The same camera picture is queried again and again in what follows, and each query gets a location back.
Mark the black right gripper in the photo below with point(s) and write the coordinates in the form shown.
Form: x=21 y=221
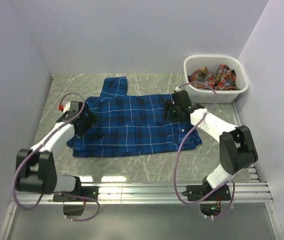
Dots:
x=169 y=106

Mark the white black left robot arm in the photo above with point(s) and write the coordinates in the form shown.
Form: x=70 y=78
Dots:
x=35 y=167

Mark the aluminium mounting rail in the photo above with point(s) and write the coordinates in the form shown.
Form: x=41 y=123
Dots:
x=123 y=193

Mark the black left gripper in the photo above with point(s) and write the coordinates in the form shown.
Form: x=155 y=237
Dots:
x=91 y=119

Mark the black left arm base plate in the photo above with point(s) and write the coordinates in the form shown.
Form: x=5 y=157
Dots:
x=86 y=191

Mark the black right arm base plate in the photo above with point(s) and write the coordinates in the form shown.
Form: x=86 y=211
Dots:
x=196 y=192

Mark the white plastic laundry basket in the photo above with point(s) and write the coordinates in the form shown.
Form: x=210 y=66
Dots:
x=212 y=62

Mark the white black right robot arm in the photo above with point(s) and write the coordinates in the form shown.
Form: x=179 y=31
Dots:
x=237 y=149

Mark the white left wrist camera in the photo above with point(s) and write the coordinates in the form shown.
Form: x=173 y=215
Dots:
x=69 y=110

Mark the red plaid shirt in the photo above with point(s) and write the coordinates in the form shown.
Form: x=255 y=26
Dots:
x=224 y=79

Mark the blue plaid long sleeve shirt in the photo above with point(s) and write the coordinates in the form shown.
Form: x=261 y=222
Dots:
x=130 y=125

